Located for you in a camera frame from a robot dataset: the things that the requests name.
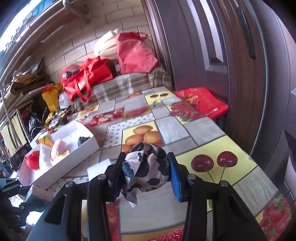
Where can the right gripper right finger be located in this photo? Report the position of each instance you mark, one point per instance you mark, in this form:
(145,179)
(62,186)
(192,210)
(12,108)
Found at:
(232,219)

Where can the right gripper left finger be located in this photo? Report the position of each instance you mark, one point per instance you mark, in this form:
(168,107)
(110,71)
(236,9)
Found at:
(62,218)

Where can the pink tissue pack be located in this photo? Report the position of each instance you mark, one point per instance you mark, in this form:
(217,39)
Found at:
(41,194)

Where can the red plush ball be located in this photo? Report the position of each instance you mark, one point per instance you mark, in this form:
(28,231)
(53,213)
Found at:
(33,160)

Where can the white foam sheet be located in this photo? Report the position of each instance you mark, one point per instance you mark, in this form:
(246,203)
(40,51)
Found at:
(98,168)

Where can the pink fluffy plush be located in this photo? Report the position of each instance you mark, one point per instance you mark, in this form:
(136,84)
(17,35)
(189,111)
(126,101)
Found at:
(59,147)

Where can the yellow tissue pack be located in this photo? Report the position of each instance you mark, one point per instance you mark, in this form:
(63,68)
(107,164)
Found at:
(46,139)

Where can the white cardboard box tray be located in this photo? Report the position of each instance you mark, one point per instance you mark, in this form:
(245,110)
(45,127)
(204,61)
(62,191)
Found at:
(69,134)

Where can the grey blue scrunchie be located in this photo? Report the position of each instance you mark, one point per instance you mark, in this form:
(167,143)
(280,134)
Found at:
(82,140)

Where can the black white cow-print cloth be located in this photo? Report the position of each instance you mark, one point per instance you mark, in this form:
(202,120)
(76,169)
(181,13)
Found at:
(146,168)

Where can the pale yellow foam block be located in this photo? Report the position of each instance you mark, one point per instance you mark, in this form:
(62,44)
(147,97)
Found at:
(59,158)

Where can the black smartphone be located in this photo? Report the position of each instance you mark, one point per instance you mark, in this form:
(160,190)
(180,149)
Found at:
(17,158)

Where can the fruit pattern tablecloth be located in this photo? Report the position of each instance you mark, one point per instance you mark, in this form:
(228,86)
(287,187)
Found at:
(195,141)

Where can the black garbage bag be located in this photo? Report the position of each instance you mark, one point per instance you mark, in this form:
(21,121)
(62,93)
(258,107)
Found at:
(36,123)

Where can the black charger box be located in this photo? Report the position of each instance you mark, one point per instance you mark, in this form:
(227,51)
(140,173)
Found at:
(62,121)

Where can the red plastic bag on table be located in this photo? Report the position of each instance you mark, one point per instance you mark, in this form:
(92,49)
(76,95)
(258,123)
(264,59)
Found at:
(197,103)

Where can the yellow gift bag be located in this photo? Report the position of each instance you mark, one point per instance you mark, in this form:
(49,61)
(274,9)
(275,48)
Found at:
(51,94)

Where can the plaid covered bench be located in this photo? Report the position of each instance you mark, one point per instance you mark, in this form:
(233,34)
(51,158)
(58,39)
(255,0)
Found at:
(123,85)

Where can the red helmet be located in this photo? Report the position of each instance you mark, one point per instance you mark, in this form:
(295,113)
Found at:
(69,71)

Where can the red tote bag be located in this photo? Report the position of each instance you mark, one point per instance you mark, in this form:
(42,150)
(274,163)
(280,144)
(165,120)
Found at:
(92,72)

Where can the cream foam stack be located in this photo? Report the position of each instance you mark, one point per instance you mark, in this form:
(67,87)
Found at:
(105,47)

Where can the crumpled red bag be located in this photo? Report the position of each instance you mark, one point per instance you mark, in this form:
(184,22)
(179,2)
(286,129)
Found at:
(134,54)

